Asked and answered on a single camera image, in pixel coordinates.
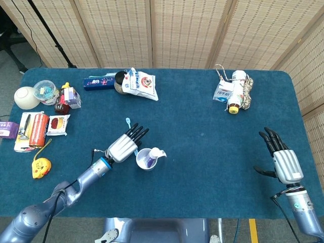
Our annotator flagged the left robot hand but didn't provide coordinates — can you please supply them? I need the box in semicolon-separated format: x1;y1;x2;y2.
105;123;150;164

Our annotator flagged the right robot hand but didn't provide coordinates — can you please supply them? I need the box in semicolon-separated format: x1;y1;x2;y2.
253;127;304;185

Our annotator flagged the white plastic cup with handle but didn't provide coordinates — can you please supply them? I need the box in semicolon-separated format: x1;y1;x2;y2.
136;148;167;172

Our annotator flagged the light blue toothbrush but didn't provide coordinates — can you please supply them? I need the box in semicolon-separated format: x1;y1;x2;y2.
126;117;139;156

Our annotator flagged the purple white toothpaste tube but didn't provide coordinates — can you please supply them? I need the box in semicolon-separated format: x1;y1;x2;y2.
143;147;161;169

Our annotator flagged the small purple white box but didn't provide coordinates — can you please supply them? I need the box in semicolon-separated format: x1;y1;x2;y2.
63;87;83;110

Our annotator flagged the white milk carton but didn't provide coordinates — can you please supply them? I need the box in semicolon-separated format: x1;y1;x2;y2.
212;81;234;103

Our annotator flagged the glass jar with black lid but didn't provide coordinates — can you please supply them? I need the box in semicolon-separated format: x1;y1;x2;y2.
113;71;130;95

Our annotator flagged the white printed snack bag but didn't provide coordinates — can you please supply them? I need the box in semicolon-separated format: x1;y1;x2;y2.
121;67;159;102

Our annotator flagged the white red-yellow snack packet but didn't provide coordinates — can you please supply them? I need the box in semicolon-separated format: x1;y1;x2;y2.
46;114;71;137

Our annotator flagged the dark blue long box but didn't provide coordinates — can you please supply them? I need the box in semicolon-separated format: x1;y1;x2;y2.
83;75;116;92

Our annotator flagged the red-brown drink bottle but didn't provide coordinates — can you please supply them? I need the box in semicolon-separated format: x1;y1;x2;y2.
54;82;71;115

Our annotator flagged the blue table cloth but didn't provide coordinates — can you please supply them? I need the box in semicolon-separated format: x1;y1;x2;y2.
0;67;324;220

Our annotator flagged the yellow tape measure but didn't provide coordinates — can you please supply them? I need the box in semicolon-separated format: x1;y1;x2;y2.
31;138;53;180

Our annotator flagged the orange can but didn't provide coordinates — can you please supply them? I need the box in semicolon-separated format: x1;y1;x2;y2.
29;113;50;148

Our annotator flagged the blue-grey robot torso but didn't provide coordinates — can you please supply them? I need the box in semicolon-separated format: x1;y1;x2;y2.
95;217;221;243

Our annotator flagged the white bottle with yellow cap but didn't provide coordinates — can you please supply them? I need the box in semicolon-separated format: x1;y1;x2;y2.
227;70;248;114

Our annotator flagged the white table leg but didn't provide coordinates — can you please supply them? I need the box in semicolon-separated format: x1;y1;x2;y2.
217;218;224;242

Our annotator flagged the clear plastic tub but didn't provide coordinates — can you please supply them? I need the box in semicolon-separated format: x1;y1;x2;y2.
33;79;60;106

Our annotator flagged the razor blister pack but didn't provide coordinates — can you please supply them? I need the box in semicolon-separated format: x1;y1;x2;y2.
14;111;45;153

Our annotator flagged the cream ceramic bowl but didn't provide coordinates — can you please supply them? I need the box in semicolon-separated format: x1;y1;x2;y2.
14;86;41;110

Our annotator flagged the black tripod stand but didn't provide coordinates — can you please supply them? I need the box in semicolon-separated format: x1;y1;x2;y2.
26;0;78;69

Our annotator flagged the black office chair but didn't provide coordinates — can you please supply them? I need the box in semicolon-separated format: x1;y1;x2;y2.
0;7;28;74

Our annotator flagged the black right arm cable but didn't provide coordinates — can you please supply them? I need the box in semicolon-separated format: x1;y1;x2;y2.
270;191;302;243

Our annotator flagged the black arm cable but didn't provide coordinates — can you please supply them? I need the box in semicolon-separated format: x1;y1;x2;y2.
270;191;302;243
42;148;109;243

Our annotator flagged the beige braided rope bundle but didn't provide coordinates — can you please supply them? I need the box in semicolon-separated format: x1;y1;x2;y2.
215;64;254;112

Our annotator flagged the blue floor cable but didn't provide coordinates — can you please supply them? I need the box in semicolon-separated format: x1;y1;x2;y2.
233;218;240;243

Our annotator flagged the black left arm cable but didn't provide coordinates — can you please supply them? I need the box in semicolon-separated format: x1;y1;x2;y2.
42;148;109;243

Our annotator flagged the thin black hanging cable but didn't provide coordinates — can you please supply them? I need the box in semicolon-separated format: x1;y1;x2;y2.
10;0;49;68

